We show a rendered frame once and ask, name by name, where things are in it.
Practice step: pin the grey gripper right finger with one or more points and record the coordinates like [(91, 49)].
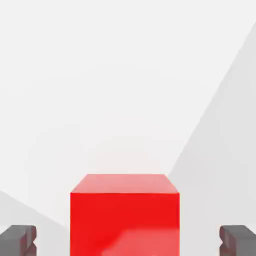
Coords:
[(240, 240)]

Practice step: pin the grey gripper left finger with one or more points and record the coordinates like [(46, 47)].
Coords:
[(14, 240)]

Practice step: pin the small red cube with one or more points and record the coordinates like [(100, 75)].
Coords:
[(124, 220)]

